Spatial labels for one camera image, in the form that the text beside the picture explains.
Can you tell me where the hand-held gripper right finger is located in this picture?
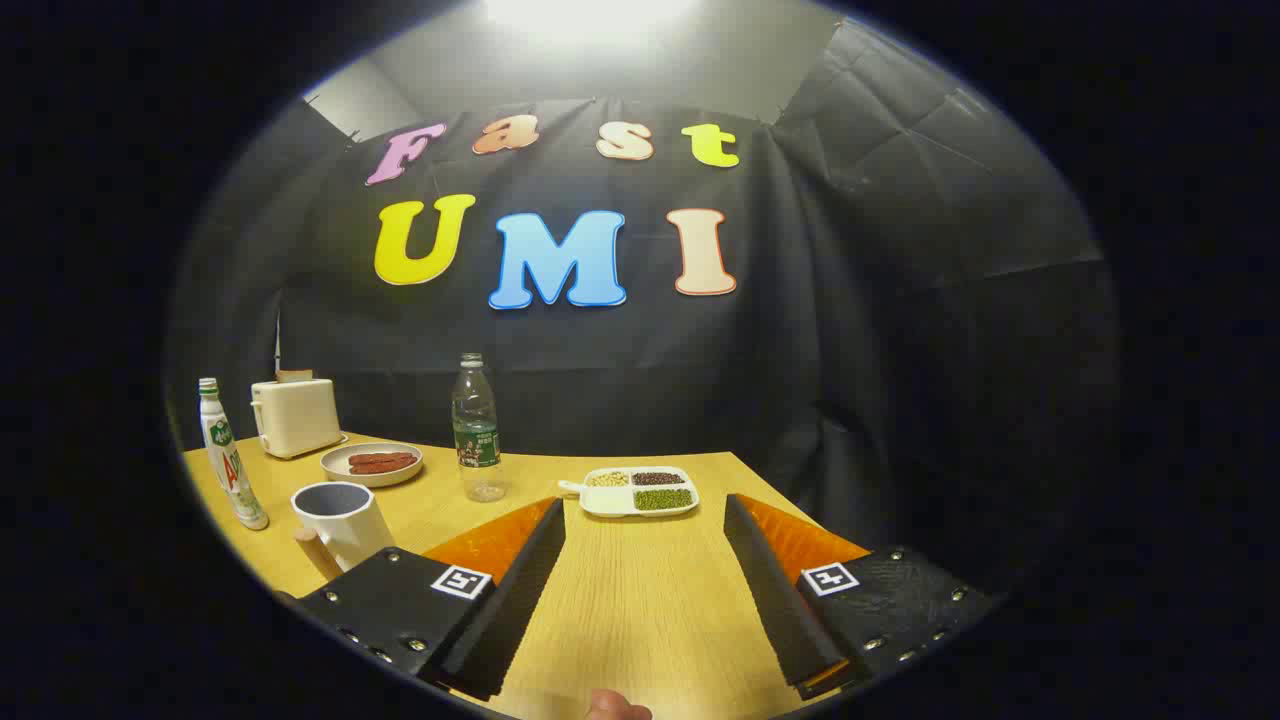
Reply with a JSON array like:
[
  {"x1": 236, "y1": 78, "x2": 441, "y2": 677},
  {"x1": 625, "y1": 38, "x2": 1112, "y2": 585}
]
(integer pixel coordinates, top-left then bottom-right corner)
[{"x1": 722, "y1": 493, "x2": 1001, "y2": 701}]

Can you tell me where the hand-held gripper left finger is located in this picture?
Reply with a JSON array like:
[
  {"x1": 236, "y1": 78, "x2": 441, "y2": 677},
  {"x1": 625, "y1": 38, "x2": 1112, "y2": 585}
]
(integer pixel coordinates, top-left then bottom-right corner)
[{"x1": 297, "y1": 497, "x2": 567, "y2": 703}]

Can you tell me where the white cup wooden handle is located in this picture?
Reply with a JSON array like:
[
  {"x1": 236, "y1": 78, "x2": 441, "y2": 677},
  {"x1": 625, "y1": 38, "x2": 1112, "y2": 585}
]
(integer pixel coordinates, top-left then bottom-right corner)
[{"x1": 291, "y1": 481, "x2": 397, "y2": 583}]

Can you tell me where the white juice bottle green collar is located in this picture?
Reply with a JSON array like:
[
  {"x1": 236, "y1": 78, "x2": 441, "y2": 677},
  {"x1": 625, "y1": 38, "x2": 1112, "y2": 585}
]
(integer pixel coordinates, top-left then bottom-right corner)
[{"x1": 197, "y1": 377, "x2": 270, "y2": 531}]

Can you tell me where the clear plastic water bottle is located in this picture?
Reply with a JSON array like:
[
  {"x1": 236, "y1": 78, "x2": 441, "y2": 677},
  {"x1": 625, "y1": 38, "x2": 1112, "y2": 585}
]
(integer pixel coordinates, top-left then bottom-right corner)
[{"x1": 451, "y1": 353, "x2": 508, "y2": 503}]

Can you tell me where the wooden table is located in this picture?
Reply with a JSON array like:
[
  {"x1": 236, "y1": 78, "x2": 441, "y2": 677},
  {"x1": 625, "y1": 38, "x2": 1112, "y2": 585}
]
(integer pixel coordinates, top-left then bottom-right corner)
[{"x1": 183, "y1": 432, "x2": 881, "y2": 720}]

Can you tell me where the white divided dish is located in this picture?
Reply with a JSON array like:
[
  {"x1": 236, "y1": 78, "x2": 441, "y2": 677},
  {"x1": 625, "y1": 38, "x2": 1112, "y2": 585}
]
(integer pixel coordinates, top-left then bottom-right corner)
[{"x1": 558, "y1": 466, "x2": 700, "y2": 518}]

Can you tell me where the white round plate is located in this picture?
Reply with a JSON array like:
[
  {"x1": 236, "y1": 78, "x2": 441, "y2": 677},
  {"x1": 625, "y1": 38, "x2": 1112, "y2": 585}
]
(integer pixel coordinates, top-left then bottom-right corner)
[{"x1": 320, "y1": 442, "x2": 424, "y2": 488}]

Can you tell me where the black backdrop cloth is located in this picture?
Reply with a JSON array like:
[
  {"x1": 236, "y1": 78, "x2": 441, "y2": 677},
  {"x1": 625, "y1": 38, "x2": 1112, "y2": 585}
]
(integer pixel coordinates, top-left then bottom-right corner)
[{"x1": 165, "y1": 20, "x2": 1121, "y2": 561}]

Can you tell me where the cream toaster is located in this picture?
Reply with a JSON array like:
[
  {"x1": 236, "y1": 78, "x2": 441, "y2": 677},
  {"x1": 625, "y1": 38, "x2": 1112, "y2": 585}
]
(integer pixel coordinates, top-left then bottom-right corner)
[{"x1": 250, "y1": 378, "x2": 347, "y2": 460}]

